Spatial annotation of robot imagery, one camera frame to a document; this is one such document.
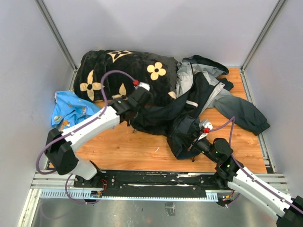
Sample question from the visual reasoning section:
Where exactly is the dark grey zip jacket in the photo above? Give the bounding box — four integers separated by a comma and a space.
131, 55, 270, 159

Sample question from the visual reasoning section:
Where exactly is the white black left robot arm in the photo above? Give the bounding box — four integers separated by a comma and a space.
44, 82, 152, 187

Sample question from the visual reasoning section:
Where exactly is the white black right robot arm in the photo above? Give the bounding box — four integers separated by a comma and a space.
188, 134, 303, 227

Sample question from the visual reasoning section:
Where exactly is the black blanket with cream flowers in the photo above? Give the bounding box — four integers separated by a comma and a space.
73, 50, 178, 106

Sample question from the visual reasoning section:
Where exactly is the blue patterned cloth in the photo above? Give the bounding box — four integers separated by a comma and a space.
51, 90, 114, 132

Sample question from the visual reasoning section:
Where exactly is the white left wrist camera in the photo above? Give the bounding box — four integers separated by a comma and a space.
135, 82, 150, 91

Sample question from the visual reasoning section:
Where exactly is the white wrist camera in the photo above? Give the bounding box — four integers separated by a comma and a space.
196, 119, 213, 140
135, 82, 150, 91

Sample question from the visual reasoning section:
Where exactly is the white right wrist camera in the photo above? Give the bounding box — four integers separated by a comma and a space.
196, 119, 213, 140

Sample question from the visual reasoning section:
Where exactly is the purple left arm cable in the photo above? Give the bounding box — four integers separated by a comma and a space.
36, 70, 140, 205

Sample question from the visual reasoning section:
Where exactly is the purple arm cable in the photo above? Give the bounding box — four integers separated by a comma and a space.
36, 70, 140, 205
203, 116, 303, 209

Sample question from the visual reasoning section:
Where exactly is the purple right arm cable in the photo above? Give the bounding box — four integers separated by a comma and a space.
203, 116, 303, 209

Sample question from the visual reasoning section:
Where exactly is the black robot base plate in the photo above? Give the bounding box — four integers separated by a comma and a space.
73, 170, 234, 199

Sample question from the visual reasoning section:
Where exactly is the aluminium front rail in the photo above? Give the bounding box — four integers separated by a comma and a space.
30, 174, 290, 201

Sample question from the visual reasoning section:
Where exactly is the left rear aluminium frame post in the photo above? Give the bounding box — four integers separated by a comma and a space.
34, 0, 77, 71

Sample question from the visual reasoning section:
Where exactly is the aluminium frame post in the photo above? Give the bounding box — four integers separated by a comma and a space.
241, 0, 288, 71
34, 0, 77, 71

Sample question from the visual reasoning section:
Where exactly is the right rear aluminium frame post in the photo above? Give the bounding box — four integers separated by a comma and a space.
241, 0, 288, 71

